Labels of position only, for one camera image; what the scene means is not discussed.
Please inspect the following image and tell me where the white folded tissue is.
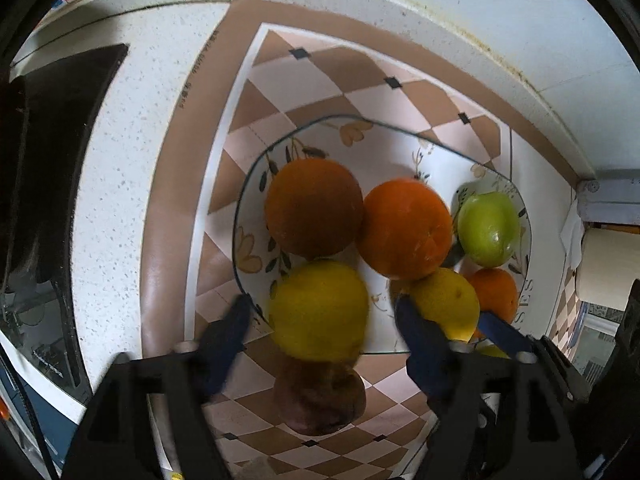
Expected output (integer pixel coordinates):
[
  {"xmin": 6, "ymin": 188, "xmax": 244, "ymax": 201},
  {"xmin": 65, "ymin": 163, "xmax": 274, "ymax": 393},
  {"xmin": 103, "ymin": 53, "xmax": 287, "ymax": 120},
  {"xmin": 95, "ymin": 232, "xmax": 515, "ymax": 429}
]
[{"xmin": 560, "ymin": 200, "xmax": 585, "ymax": 270}]

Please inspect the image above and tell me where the cream utensil holder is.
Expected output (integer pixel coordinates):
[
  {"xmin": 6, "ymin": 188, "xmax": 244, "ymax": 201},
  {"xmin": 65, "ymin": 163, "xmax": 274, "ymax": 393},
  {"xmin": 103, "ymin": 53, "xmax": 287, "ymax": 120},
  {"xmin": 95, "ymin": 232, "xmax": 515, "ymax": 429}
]
[{"xmin": 576, "ymin": 229, "xmax": 640, "ymax": 311}]

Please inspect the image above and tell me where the green apple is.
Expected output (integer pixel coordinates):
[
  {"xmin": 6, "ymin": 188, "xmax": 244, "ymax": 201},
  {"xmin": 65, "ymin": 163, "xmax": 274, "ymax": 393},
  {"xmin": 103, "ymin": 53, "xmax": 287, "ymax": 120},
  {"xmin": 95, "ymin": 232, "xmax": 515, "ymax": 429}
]
[
  {"xmin": 475, "ymin": 344, "xmax": 510, "ymax": 360},
  {"xmin": 457, "ymin": 192, "xmax": 521, "ymax": 268}
]

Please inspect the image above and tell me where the dark purple red fruit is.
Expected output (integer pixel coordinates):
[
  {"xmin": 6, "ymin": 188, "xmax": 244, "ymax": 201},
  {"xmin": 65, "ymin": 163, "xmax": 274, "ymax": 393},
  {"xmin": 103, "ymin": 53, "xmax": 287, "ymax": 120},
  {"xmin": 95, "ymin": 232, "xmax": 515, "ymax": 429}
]
[{"xmin": 273, "ymin": 356, "xmax": 367, "ymax": 437}]

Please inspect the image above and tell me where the yellow lemon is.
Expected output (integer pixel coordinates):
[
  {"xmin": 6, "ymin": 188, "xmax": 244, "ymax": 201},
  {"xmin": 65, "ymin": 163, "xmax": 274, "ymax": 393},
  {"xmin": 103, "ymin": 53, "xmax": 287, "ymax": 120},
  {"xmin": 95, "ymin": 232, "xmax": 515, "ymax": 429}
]
[
  {"xmin": 409, "ymin": 268, "xmax": 480, "ymax": 342},
  {"xmin": 268, "ymin": 260, "xmax": 370, "ymax": 365}
]

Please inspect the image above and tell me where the oval floral ceramic plate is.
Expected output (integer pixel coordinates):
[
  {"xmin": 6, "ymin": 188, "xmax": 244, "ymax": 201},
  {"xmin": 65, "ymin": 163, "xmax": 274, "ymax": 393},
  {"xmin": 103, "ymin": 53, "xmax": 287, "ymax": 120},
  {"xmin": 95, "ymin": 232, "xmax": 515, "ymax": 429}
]
[{"xmin": 232, "ymin": 115, "xmax": 532, "ymax": 363}]

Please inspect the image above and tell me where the orange mandarin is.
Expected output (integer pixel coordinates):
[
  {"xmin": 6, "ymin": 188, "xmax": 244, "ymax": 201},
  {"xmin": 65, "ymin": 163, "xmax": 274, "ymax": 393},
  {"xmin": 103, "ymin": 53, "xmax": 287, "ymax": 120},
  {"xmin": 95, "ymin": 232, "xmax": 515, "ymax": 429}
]
[
  {"xmin": 264, "ymin": 158, "xmax": 363, "ymax": 260},
  {"xmin": 356, "ymin": 179, "xmax": 452, "ymax": 281}
]

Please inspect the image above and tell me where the dark red brown fruit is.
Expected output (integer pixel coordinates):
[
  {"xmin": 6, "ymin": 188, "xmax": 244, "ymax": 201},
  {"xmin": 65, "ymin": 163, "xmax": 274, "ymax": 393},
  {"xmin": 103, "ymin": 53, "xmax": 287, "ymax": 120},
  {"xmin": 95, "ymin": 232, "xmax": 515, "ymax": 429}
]
[{"xmin": 466, "ymin": 269, "xmax": 518, "ymax": 323}]

